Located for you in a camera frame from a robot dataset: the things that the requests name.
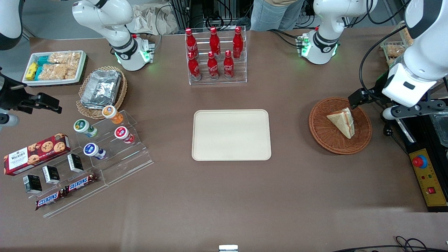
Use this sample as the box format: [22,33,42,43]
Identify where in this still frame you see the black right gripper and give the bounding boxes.
[0,72,62,113]

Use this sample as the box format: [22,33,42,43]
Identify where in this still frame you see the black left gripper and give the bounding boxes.
[348,72,392,109]

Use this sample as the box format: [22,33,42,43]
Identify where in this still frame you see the triangular sandwich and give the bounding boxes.
[327,107,355,139]

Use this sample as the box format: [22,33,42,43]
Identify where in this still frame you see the white rectangular snack tray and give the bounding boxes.
[22,50,87,86]

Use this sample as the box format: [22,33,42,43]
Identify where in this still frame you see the round brown wicker basket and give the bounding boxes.
[309,97,372,155]

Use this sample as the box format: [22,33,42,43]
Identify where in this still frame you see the oval light wicker basket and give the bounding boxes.
[76,66,128,120]

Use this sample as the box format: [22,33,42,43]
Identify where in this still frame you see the beige plastic tray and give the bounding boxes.
[192,110,272,161]

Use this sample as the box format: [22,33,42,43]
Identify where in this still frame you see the yellow snack packet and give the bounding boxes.
[26,62,38,81]

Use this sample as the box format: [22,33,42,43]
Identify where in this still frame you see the green lid yogurt cup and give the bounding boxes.
[73,119,98,138]

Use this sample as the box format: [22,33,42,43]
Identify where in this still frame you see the red Walkers cookie box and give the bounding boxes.
[3,133,71,176]

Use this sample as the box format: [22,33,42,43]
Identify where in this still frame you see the stacked aluminium foil trays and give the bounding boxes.
[80,70,122,109]

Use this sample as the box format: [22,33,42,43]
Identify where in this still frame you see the small black box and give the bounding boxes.
[42,166,61,185]
[23,175,43,194]
[67,154,84,173]

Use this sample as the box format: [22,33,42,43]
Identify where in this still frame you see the blue lid yogurt cup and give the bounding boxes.
[83,143,106,160]

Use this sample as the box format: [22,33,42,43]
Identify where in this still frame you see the black tabletop machine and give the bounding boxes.
[392,105,448,212]

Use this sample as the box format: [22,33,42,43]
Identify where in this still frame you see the orange lid yogurt cup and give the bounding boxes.
[102,105,124,125]

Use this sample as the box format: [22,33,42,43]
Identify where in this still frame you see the clear plastic container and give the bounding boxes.
[429,114,448,147]

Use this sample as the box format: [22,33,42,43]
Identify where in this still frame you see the red lid yogurt cup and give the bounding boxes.
[114,126,135,144]

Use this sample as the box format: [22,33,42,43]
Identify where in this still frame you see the Snickers chocolate bar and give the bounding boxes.
[65,173,99,194]
[35,190,67,211]

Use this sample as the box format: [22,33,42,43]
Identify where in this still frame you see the clear acrylic step display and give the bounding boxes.
[75,110,154,186]
[12,140,110,218]

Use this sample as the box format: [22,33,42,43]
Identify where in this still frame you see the yellow control box red button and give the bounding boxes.
[409,148,448,208]

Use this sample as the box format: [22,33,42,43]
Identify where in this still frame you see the person in blue jeans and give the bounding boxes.
[250,0,306,32]

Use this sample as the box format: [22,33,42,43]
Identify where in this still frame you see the clear acrylic bottle rack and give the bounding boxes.
[185,26,247,85]

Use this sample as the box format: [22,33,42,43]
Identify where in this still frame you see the crumpled beige paper bag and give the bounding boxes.
[132,4,179,35]

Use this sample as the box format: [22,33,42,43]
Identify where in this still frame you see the red cola bottle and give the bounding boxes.
[223,50,235,80]
[188,52,202,81]
[207,51,219,81]
[209,27,221,56]
[185,28,199,58]
[232,27,244,59]

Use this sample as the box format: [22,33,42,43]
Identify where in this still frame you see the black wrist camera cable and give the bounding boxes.
[359,25,409,102]

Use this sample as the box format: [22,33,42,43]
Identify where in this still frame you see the black power cable with plug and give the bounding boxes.
[383,120,410,154]

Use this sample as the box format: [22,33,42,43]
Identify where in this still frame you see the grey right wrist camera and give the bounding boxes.
[0,111,20,128]

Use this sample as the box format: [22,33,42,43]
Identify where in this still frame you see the white wire rack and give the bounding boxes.
[380,20,417,69]

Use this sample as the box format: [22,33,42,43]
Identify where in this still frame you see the black left arm base cables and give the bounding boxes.
[268,29,302,48]

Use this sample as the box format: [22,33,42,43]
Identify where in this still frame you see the black right arm base cable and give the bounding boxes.
[150,3,175,54]

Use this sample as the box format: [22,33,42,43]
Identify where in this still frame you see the black cable at table edge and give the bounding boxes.
[331,236,448,252]

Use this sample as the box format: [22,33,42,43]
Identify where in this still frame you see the aluminium frame with cables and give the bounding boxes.
[168,0,252,32]

